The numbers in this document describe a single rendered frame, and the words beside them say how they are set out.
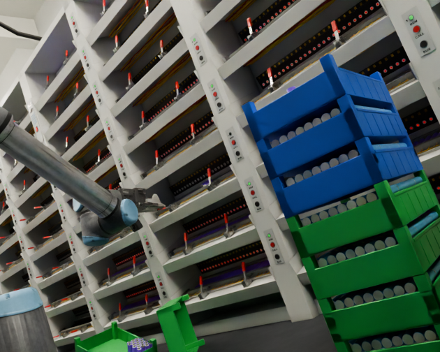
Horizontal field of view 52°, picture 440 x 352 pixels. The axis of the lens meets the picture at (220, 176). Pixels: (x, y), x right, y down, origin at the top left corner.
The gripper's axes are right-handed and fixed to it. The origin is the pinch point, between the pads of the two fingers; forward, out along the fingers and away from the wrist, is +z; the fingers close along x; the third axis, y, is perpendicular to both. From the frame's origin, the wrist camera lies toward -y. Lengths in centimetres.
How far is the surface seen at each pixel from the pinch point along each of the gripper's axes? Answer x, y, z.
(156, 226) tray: 13.6, -3.8, 6.0
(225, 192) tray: -33.8, -4.2, 6.2
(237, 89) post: -52, 30, 5
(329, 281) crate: -100, -47, -37
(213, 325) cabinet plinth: 3, -50, 20
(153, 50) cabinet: -3, 79, 6
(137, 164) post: 17.9, 27.9, 3.0
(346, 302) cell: -101, -52, -35
